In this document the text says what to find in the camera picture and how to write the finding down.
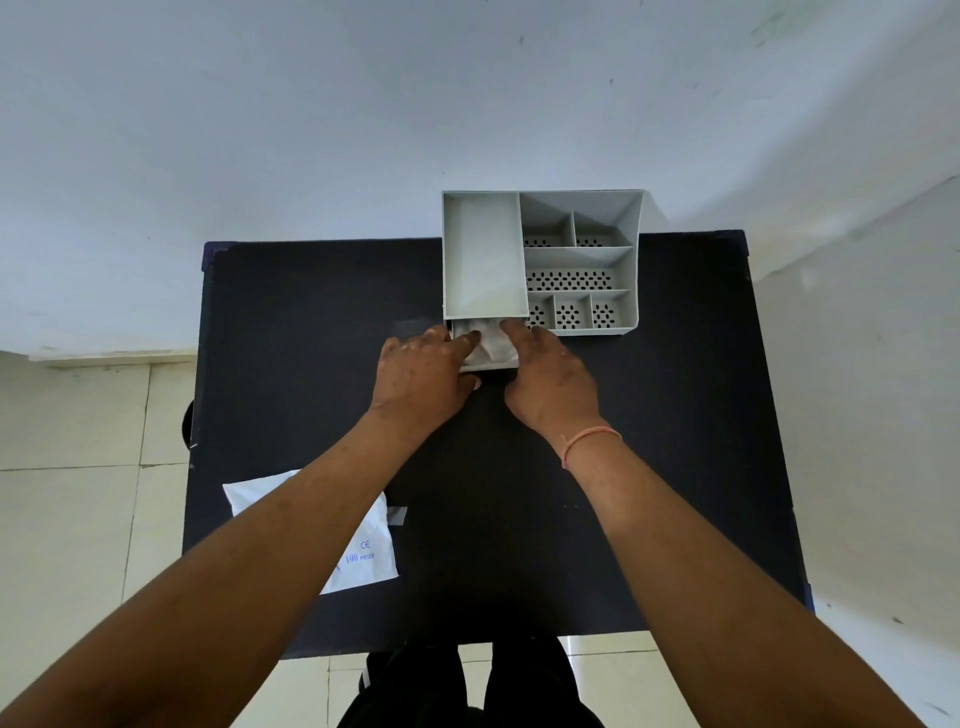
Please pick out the white printed glove packet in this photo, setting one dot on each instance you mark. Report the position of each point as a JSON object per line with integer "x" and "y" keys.
{"x": 367, "y": 547}

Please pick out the person's right forearm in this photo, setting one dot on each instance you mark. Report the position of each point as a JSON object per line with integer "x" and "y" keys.
{"x": 712, "y": 600}

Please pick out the black round trash bin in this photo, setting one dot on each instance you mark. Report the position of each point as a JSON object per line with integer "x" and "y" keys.
{"x": 187, "y": 426}

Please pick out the person's left hand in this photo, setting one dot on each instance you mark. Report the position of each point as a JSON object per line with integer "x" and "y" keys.
{"x": 420, "y": 382}

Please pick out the person's right hand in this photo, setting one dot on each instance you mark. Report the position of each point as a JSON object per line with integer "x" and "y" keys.
{"x": 551, "y": 390}

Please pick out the person's left forearm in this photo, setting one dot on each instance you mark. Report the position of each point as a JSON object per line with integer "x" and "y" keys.
{"x": 240, "y": 600}

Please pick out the bundle of white gloves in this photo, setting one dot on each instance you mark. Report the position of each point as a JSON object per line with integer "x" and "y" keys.
{"x": 491, "y": 345}

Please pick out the grey plastic organizer box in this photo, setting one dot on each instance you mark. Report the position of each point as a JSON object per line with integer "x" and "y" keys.
{"x": 480, "y": 255}

